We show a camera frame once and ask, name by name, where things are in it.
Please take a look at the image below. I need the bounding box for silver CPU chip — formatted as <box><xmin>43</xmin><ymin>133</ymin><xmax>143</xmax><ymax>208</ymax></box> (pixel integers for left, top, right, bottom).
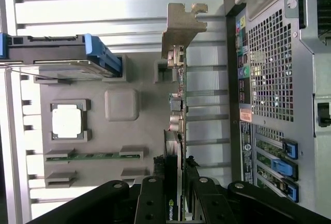
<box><xmin>51</xmin><ymin>103</ymin><xmax>83</xmax><ymax>139</ymax></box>

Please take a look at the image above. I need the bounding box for hard disk with blue carrier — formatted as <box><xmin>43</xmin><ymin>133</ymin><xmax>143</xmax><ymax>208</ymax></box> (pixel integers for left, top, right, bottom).
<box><xmin>0</xmin><ymin>33</ymin><xmax>123</xmax><ymax>79</ymax></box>

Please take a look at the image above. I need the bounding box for green RAM stick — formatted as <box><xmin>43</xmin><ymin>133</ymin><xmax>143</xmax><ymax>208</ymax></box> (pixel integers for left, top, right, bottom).
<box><xmin>46</xmin><ymin>152</ymin><xmax>144</xmax><ymax>161</ymax></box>

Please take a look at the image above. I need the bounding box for grey parts rack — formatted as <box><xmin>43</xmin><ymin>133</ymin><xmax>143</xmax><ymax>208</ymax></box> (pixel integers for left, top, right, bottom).
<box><xmin>33</xmin><ymin>53</ymin><xmax>182</xmax><ymax>190</ymax></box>

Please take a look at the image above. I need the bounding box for open grey PC case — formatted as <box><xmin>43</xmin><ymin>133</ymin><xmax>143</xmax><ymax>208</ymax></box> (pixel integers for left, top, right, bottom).
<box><xmin>223</xmin><ymin>0</ymin><xmax>331</xmax><ymax>204</ymax></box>

